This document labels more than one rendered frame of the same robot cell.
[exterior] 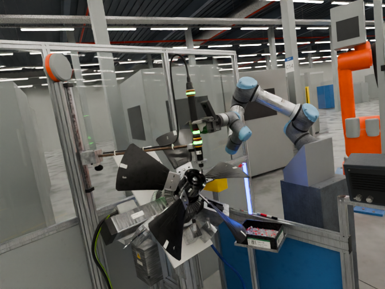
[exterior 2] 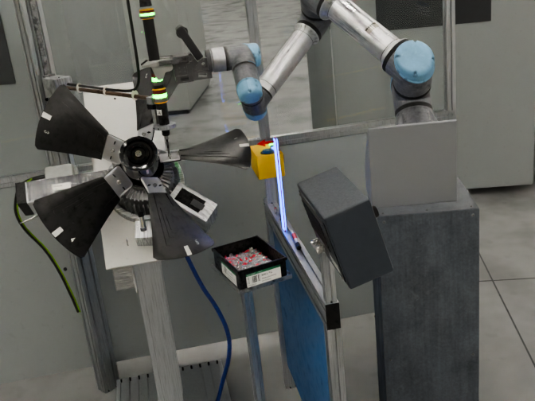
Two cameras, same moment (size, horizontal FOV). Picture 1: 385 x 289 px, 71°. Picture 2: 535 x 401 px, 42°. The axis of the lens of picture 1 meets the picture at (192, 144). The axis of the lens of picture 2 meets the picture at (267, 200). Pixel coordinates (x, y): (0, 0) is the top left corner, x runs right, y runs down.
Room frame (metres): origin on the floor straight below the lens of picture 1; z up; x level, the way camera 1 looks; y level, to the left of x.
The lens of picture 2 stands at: (-0.34, -1.43, 1.80)
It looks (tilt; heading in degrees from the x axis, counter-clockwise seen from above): 20 degrees down; 32
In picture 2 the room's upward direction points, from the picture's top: 6 degrees counter-clockwise
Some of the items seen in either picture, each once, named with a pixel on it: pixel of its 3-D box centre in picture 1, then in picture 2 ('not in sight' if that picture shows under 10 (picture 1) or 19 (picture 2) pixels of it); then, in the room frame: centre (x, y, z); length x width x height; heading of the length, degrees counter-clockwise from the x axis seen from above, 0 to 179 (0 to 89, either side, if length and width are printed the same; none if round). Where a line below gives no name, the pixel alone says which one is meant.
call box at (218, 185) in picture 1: (213, 183); (267, 161); (1.81, -0.11, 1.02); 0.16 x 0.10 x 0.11; 41
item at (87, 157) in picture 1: (90, 156); (57, 86); (1.51, 0.58, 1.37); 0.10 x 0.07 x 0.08; 76
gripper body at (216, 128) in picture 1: (210, 124); (191, 65); (1.42, -0.11, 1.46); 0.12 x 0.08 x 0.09; 131
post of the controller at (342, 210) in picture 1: (343, 216); (327, 268); (1.18, -0.65, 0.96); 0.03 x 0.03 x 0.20; 41
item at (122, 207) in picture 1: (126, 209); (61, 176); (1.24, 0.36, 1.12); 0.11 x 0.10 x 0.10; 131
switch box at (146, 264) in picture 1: (146, 260); (123, 255); (1.46, 0.36, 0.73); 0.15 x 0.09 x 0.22; 41
